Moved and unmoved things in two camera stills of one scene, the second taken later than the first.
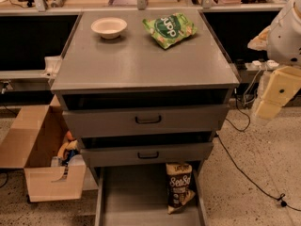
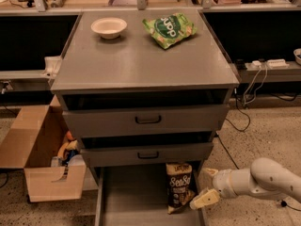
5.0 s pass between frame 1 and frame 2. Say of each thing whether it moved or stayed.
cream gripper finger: moved
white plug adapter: stayed
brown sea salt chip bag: stayed
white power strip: stayed
